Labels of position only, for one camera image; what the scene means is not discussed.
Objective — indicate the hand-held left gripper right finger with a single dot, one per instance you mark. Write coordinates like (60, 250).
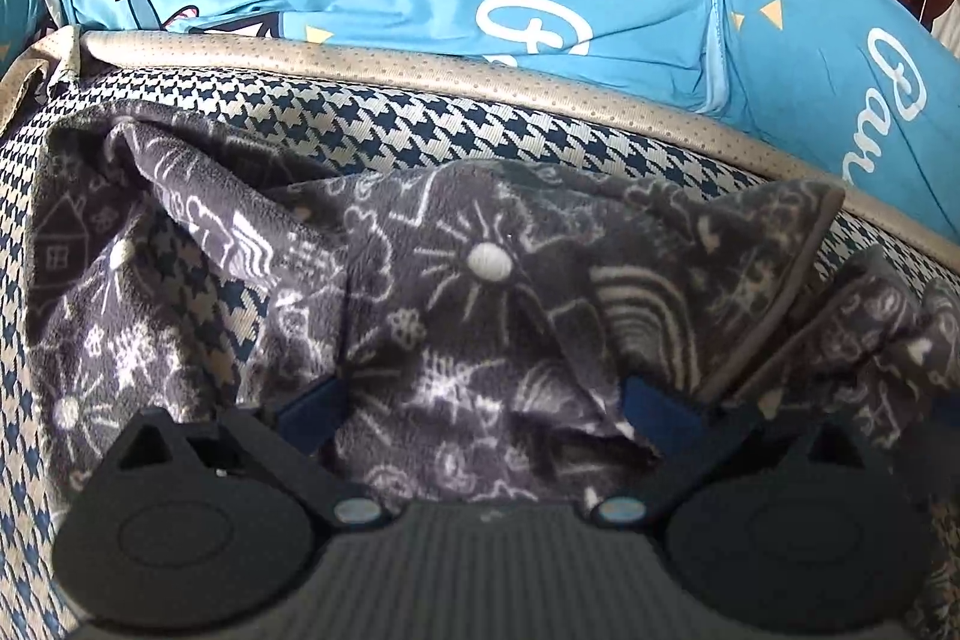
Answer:
(660, 416)

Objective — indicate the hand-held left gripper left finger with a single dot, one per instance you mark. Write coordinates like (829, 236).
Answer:
(309, 413)

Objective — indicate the grey doodle print fleece jacket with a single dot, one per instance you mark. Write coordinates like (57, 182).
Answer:
(480, 280)

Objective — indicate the houndstooth sofa seat cushion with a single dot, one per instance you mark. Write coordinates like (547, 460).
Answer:
(420, 119)

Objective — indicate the teal side cushion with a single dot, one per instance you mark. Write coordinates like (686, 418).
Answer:
(19, 18)

